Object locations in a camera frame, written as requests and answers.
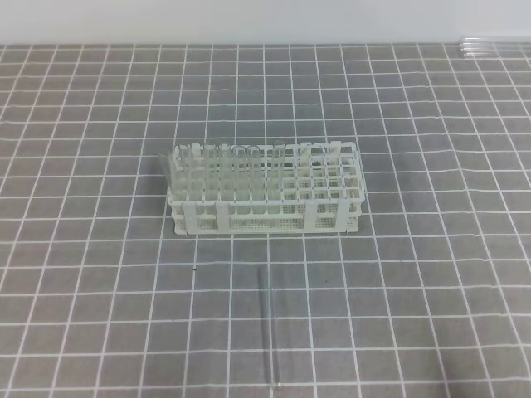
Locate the white plastic test tube rack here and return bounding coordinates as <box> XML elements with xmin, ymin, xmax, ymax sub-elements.
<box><xmin>167</xmin><ymin>141</ymin><xmax>366</xmax><ymax>235</ymax></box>

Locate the grey grid tablecloth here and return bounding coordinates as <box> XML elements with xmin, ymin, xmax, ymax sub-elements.
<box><xmin>1</xmin><ymin>44</ymin><xmax>530</xmax><ymax>397</ymax></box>

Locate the clear glass test tube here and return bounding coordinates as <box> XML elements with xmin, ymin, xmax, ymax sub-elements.
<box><xmin>256</xmin><ymin>265</ymin><xmax>283</xmax><ymax>397</ymax></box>

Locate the leaning glass tube rack left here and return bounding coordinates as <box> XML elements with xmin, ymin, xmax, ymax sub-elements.
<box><xmin>158</xmin><ymin>152</ymin><xmax>177</xmax><ymax>195</ymax></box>

